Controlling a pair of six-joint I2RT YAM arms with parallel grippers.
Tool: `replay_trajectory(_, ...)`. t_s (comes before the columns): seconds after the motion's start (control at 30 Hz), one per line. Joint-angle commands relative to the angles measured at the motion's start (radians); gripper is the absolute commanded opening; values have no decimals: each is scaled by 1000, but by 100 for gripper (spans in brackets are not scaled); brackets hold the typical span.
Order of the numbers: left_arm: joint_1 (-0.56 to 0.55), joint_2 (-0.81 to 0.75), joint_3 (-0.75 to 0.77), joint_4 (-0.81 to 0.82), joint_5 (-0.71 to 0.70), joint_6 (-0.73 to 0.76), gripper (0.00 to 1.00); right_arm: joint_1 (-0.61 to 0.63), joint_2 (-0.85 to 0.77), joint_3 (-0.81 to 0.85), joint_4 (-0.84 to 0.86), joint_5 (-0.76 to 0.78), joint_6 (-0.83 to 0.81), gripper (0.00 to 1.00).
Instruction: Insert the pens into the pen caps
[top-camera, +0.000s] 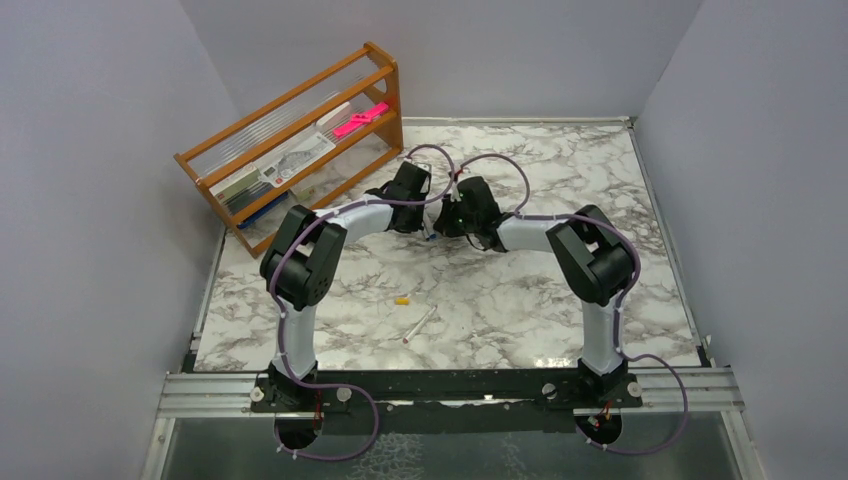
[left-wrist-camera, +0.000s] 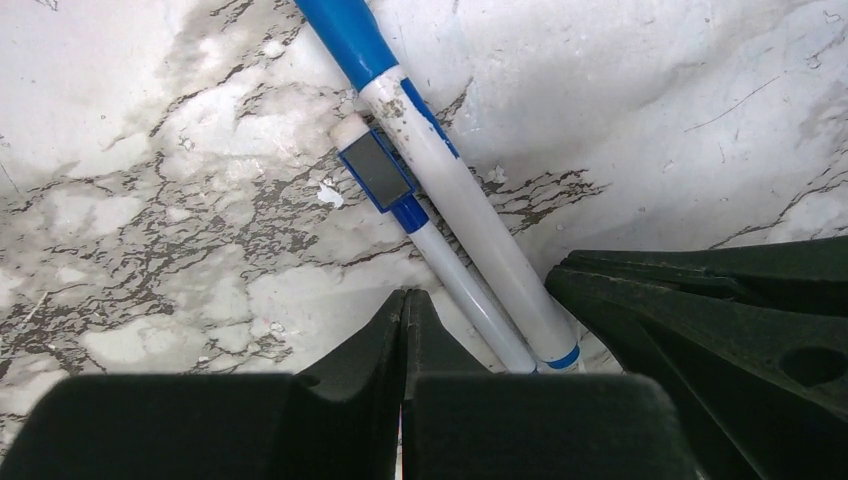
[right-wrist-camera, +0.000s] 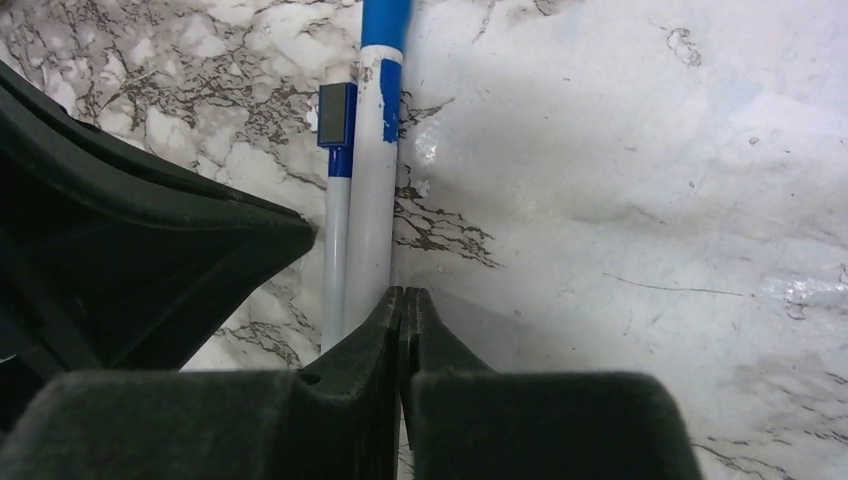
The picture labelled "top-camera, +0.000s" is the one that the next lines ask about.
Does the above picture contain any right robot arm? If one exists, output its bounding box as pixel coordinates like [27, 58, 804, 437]
[434, 176, 641, 407]

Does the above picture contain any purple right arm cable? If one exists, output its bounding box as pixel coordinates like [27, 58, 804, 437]
[453, 153, 690, 458]

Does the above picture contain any black mounting rail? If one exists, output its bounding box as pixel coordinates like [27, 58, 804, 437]
[178, 360, 644, 439]

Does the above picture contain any pink plastic tool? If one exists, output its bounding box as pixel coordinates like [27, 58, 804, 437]
[332, 102, 390, 138]

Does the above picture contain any white calculator box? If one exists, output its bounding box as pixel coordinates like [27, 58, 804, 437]
[254, 128, 335, 188]

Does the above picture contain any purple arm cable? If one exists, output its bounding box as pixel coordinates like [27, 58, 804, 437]
[268, 144, 458, 463]
[453, 153, 690, 458]

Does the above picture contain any green white book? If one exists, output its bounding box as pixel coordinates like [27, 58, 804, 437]
[210, 164, 267, 215]

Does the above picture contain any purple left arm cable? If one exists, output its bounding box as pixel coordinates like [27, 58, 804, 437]
[268, 144, 458, 463]

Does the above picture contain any white eraser block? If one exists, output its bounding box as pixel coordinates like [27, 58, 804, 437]
[315, 101, 353, 130]

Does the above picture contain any wooden shelf rack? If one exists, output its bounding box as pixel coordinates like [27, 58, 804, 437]
[174, 42, 404, 257]

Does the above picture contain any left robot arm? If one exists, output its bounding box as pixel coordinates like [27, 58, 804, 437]
[260, 161, 431, 411]

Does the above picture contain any white red-tipped marker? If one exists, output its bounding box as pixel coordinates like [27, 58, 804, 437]
[402, 306, 438, 344]

